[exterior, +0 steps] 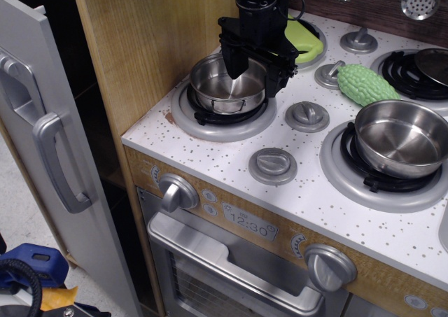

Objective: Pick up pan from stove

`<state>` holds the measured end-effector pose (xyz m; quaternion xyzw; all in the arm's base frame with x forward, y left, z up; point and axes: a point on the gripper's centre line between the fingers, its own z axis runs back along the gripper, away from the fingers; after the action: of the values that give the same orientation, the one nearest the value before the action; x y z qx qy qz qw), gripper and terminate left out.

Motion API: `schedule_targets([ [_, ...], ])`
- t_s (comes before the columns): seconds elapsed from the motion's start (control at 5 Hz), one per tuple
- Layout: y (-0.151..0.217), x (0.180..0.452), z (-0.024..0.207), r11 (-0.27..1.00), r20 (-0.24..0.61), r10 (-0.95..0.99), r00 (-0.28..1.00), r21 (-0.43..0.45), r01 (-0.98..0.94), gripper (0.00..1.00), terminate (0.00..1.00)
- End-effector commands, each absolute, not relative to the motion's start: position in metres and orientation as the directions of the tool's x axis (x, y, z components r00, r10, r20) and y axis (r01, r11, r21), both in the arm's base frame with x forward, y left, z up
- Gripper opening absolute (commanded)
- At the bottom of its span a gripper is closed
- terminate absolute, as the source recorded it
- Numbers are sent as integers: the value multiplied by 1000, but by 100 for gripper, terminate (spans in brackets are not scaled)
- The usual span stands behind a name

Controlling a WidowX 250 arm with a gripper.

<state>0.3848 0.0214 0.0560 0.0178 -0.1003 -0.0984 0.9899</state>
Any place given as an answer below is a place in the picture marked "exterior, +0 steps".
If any front left black burner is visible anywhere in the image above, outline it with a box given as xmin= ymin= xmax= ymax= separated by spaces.
xmin=186 ymin=84 xmax=269 ymax=125

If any small steel pot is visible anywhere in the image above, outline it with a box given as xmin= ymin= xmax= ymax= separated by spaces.
xmin=190 ymin=53 xmax=266 ymax=115

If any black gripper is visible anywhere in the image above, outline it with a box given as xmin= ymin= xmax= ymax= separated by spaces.
xmin=218 ymin=8 xmax=298 ymax=98

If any black burner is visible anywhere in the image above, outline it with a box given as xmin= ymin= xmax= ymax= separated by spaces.
xmin=186 ymin=84 xmax=269 ymax=125
xmin=380 ymin=51 xmax=447 ymax=101
xmin=340 ymin=122 xmax=442 ymax=193

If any large steel pan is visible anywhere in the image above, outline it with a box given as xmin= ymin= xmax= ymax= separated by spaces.
xmin=354 ymin=100 xmax=447 ymax=178

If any blue clamp tool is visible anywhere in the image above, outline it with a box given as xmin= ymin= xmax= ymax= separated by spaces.
xmin=1 ymin=243 xmax=69 ymax=288

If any silver oven door handle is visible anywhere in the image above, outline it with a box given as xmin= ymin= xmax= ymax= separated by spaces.
xmin=148 ymin=213 xmax=324 ymax=316

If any green bitter melon toy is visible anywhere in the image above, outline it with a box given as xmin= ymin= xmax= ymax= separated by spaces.
xmin=337 ymin=64 xmax=400 ymax=107

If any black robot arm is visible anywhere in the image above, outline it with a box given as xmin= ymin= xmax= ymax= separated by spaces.
xmin=218 ymin=0 xmax=299 ymax=99

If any hanging steel skimmer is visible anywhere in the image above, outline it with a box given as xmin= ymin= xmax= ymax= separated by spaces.
xmin=400 ymin=0 xmax=441 ymax=21

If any dark steel pot lid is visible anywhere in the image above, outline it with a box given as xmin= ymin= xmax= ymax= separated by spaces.
xmin=414 ymin=48 xmax=448 ymax=86

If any front right black burner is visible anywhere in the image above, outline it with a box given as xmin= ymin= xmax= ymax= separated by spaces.
xmin=340 ymin=122 xmax=442 ymax=193

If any left silver oven knob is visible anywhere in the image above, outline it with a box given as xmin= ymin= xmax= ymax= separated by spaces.
xmin=159 ymin=173 xmax=200 ymax=213

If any right silver oven knob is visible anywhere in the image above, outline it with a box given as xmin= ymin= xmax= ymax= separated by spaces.
xmin=304 ymin=244 xmax=358 ymax=293

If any silver oven knob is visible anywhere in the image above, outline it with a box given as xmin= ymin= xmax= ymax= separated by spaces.
xmin=159 ymin=173 xmax=200 ymax=213
xmin=304 ymin=244 xmax=358 ymax=293

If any grey fridge door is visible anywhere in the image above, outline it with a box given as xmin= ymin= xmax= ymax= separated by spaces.
xmin=1 ymin=0 xmax=142 ymax=316

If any back right black burner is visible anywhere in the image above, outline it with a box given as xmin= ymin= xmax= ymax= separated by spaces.
xmin=380 ymin=51 xmax=447 ymax=101

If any grey fridge door handle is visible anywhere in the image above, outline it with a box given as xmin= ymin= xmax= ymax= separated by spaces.
xmin=32 ymin=112 xmax=92 ymax=214

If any oven clock display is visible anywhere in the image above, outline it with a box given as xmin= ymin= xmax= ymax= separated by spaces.
xmin=221 ymin=202 xmax=279 ymax=241

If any black braided cable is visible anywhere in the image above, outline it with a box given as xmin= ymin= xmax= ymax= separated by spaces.
xmin=0 ymin=258 xmax=43 ymax=317

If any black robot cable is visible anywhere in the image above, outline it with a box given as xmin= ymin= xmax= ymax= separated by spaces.
xmin=277 ymin=0 xmax=306 ymax=21

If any grey stove top knob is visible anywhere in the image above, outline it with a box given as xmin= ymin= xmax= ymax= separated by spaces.
xmin=314 ymin=61 xmax=346 ymax=90
xmin=248 ymin=148 xmax=298 ymax=186
xmin=285 ymin=101 xmax=330 ymax=133
xmin=339 ymin=27 xmax=378 ymax=54

